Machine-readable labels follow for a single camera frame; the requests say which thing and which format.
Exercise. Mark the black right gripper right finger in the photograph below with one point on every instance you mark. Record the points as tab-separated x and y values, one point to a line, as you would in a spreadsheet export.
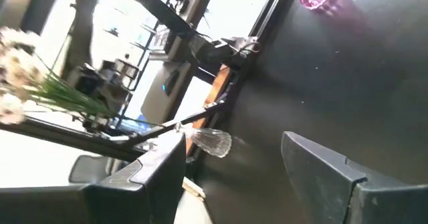
321	177

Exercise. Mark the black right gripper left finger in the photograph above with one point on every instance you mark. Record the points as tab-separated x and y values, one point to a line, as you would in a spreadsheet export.
157	190

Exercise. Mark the clear ribbed glass vase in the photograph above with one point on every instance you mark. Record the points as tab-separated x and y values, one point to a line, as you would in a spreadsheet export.
214	142

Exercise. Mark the white artificial flower bunch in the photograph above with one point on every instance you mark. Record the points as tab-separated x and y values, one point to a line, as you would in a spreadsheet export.
16	67

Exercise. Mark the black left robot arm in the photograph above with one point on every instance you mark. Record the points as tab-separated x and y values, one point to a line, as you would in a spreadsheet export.
214	51

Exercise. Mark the grey mesh office chair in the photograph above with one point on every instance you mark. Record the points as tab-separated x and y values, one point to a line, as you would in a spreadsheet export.
88	170

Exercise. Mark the grey desk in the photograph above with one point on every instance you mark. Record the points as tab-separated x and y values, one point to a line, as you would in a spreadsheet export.
154	103

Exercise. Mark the black computer mouse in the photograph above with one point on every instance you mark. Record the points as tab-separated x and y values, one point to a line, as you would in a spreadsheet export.
171	83

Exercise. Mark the black aluminium table frame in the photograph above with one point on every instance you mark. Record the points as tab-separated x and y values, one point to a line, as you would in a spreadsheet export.
267	13

